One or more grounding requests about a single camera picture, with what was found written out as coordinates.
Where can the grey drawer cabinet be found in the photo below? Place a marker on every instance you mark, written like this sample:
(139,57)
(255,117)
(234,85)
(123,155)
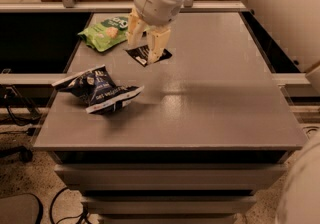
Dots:
(169,193)

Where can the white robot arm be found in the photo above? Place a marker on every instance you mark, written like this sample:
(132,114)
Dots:
(295,25)

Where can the blue chip bag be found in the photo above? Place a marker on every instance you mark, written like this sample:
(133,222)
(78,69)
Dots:
(96,88)

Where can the black rxbar chocolate bar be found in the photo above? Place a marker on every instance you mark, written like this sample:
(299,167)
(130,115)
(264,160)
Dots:
(140,54)

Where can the grey chair seat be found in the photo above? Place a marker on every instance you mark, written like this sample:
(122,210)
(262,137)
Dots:
(21,209)

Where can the green snack bag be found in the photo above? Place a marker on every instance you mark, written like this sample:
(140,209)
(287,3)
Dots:
(106,34)

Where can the black office chair base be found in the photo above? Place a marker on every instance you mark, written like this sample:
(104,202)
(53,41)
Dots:
(25,155)

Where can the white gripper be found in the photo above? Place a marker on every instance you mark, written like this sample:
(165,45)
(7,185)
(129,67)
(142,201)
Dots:
(157,5)

